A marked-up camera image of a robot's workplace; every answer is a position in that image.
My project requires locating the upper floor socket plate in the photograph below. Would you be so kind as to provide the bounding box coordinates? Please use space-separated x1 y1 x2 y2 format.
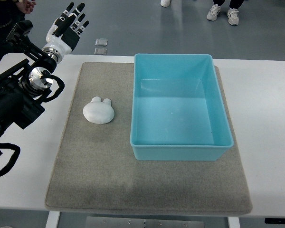
95 38 108 47

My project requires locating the lower floor socket plate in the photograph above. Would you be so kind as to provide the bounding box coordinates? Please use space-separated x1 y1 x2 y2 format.
94 47 107 55

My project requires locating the white table leg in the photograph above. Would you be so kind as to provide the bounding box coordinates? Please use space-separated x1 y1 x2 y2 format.
228 217 241 228
45 211 60 228

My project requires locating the black table control panel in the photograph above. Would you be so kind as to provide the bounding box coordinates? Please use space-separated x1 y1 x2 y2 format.
265 218 285 225

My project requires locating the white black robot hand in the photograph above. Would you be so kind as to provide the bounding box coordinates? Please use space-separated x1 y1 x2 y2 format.
43 2 89 56

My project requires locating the white shoe at top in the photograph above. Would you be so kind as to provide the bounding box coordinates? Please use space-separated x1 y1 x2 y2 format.
160 0 171 7

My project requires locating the white table leg left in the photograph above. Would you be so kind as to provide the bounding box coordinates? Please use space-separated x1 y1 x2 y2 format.
45 211 60 228

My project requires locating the floor socket plate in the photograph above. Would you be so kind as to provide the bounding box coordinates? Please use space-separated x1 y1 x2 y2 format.
94 47 107 55
95 38 108 47

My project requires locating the white bunny toy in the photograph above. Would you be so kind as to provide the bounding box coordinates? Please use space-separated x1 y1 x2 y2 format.
83 96 115 124

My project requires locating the white sneaker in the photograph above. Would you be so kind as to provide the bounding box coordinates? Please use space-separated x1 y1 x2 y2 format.
207 4 221 21
227 9 239 26

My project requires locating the metal plate under table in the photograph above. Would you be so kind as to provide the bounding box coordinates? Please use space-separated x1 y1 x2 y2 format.
85 217 205 228

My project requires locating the grey felt mat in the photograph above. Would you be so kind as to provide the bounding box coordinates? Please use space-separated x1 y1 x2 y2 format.
45 62 252 216

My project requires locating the white table leg right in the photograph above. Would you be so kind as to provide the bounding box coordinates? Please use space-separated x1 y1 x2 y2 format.
228 217 241 228

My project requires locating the white sneaker right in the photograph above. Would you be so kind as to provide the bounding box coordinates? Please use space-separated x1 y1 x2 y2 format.
227 9 239 26

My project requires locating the person in dark clothes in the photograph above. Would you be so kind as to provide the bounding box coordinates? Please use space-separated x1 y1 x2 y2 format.
0 0 37 46

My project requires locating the blue plastic box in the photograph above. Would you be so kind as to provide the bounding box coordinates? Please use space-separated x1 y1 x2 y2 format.
130 54 234 161

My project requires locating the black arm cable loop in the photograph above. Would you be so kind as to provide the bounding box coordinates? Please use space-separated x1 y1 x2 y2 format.
0 142 21 178

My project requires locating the white sneaker left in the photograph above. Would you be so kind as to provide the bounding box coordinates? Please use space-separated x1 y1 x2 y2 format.
207 4 221 21

